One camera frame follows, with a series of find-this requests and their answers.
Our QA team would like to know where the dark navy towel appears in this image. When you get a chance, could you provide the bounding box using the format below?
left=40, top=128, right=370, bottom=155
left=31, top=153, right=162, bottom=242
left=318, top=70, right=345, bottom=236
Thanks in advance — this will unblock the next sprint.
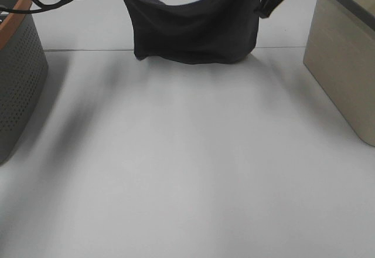
left=123, top=0, right=260, bottom=65

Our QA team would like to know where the beige basket with grey rim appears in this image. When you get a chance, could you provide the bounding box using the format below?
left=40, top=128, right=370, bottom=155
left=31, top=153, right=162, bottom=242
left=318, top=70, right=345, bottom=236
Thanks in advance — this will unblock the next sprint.
left=304, top=0, right=374, bottom=145

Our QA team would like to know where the grey perforated basket orange rim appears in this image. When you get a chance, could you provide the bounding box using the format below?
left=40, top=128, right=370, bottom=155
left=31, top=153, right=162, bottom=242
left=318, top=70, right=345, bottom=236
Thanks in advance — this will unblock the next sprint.
left=1, top=12, right=49, bottom=163

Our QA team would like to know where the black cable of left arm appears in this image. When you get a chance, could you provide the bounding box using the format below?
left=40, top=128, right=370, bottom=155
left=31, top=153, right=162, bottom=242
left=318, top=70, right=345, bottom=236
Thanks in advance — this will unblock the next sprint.
left=0, top=0, right=74, bottom=15

